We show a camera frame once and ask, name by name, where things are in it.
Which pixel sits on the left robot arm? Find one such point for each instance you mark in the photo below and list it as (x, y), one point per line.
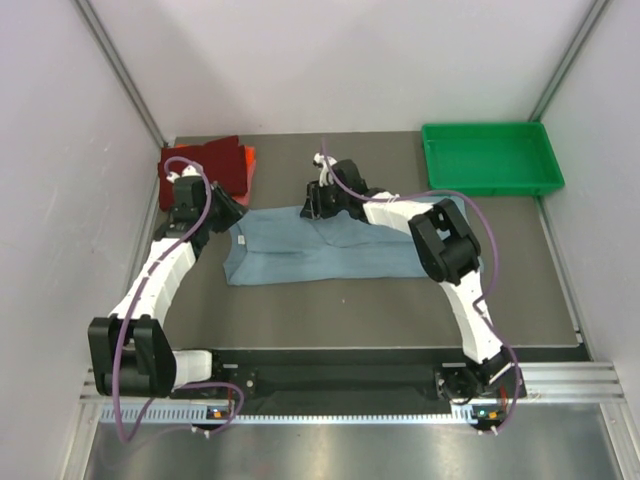
(129, 347)

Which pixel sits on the right aluminium corner post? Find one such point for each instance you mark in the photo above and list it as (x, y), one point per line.
(586, 27)

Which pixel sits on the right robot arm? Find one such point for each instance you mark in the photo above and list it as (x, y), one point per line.
(448, 251)

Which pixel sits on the grey slotted cable duct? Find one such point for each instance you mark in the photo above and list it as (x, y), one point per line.
(218, 413)

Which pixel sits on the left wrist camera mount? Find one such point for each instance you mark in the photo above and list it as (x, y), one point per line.
(188, 171)

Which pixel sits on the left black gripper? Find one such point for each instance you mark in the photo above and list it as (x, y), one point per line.
(232, 211)

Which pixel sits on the left aluminium corner post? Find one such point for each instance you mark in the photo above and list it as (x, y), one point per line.
(110, 52)

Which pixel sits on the aluminium corner post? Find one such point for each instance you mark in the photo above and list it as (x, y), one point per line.
(586, 27)
(110, 52)

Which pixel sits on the orange folded t shirt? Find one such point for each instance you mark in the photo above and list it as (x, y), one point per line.
(228, 163)

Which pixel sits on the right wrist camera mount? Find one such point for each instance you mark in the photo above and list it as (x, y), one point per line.
(325, 164)

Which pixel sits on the dark red folded t shirt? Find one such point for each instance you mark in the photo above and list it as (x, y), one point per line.
(166, 196)

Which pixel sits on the aluminium frame rail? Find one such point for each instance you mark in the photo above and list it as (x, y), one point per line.
(550, 382)

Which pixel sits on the green plastic tray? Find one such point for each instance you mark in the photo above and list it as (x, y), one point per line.
(491, 159)

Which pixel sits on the blue t shirt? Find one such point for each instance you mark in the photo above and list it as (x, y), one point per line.
(278, 246)

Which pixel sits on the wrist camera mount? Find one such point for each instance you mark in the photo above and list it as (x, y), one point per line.
(325, 164)
(188, 171)

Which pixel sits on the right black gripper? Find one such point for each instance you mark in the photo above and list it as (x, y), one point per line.
(314, 208)

